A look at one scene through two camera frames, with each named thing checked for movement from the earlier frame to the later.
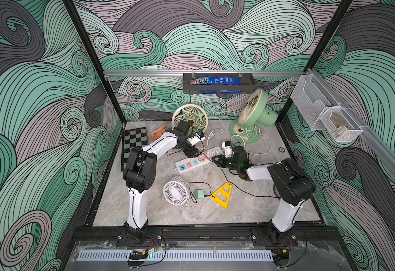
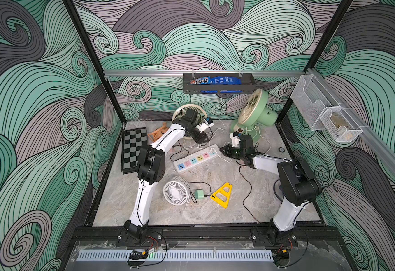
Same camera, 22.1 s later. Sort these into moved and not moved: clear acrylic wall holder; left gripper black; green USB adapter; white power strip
Moved: left gripper black
Not moved: clear acrylic wall holder; green USB adapter; white power strip
